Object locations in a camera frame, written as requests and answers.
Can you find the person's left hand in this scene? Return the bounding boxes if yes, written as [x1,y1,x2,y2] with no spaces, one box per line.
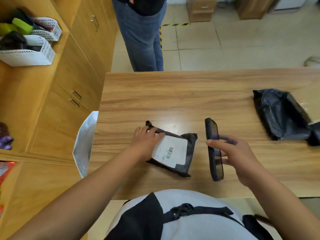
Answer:
[130,126,165,163]

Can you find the person's right hand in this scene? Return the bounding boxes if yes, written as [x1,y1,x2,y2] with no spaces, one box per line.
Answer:
[206,135,264,188]

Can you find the black handheld scanner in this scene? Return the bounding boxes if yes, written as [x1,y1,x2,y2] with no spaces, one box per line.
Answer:
[205,118,224,182]

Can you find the black labelled parcel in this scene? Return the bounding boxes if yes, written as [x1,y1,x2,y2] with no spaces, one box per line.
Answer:
[146,120,198,178]
[252,88,313,141]

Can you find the white woven sack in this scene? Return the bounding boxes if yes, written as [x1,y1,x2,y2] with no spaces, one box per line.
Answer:
[72,111,99,179]

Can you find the cardboard box red tape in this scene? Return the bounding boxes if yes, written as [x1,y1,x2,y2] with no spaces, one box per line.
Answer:
[287,90,320,125]

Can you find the person's right forearm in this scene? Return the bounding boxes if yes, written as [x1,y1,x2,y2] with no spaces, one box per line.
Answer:
[244,170,320,240]

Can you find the person's left forearm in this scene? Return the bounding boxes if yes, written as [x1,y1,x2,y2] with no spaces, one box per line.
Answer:
[9,147,148,240]

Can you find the person's white black shirt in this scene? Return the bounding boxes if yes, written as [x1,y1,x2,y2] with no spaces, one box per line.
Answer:
[104,189,275,240]

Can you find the yellow wooden cabinet unit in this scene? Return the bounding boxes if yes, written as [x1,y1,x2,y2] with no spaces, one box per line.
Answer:
[0,0,119,240]

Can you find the long yellow black hazard tape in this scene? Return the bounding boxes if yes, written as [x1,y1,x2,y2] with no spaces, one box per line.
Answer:
[159,22,190,52]

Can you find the purple wrapped packet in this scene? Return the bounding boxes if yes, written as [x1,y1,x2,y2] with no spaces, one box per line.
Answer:
[0,121,14,150]

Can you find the pile of red snack packets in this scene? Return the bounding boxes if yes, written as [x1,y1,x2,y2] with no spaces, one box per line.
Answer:
[0,161,17,218]

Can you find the white plastic basket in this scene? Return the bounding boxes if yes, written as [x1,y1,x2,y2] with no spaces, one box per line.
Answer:
[31,17,62,42]
[0,35,56,67]

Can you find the wooden drawer cabinet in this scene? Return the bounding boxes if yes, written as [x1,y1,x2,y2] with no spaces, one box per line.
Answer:
[186,0,217,23]

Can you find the plain wooden cabinet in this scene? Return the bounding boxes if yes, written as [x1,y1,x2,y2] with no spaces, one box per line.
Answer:
[235,0,275,20]

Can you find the white cabinet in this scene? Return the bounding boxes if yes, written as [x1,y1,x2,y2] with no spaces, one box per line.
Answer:
[271,0,309,13]

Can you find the black pouch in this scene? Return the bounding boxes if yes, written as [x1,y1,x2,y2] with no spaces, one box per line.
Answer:
[0,31,27,51]

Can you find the yellow green fabric roll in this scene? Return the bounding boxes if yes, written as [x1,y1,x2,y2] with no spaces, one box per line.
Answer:
[0,22,15,36]
[12,17,34,35]

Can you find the black fabric item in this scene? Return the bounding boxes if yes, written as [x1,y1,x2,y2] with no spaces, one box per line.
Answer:
[11,8,34,25]

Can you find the black chest strap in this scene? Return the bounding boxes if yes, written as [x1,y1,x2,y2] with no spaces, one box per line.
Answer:
[162,203,244,227]

